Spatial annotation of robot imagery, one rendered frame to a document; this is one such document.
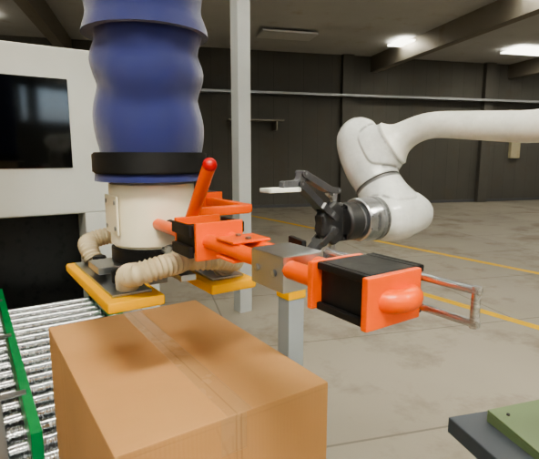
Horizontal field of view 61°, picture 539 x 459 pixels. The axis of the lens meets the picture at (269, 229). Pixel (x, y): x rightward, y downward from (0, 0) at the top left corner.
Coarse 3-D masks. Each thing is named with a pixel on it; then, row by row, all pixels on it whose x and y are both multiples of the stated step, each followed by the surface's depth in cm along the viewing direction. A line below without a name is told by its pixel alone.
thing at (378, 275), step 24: (312, 264) 46; (336, 264) 45; (360, 264) 45; (384, 264) 45; (312, 288) 47; (336, 288) 45; (360, 288) 42; (384, 288) 41; (336, 312) 45; (360, 312) 43; (408, 312) 44
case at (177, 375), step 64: (128, 320) 119; (192, 320) 119; (64, 384) 100; (128, 384) 86; (192, 384) 86; (256, 384) 86; (320, 384) 86; (64, 448) 109; (128, 448) 67; (192, 448) 72; (256, 448) 79; (320, 448) 88
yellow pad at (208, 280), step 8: (200, 272) 93; (208, 272) 93; (232, 272) 93; (240, 272) 93; (192, 280) 92; (200, 280) 89; (208, 280) 89; (216, 280) 89; (224, 280) 89; (232, 280) 89; (240, 280) 89; (248, 280) 90; (200, 288) 90; (208, 288) 86; (216, 288) 86; (224, 288) 87; (232, 288) 88; (240, 288) 89
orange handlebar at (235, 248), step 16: (208, 208) 106; (224, 208) 108; (240, 208) 110; (160, 224) 84; (208, 240) 68; (224, 240) 64; (240, 240) 63; (256, 240) 64; (224, 256) 65; (240, 256) 60; (288, 272) 52; (304, 272) 50; (416, 288) 42; (384, 304) 41; (400, 304) 41; (416, 304) 41
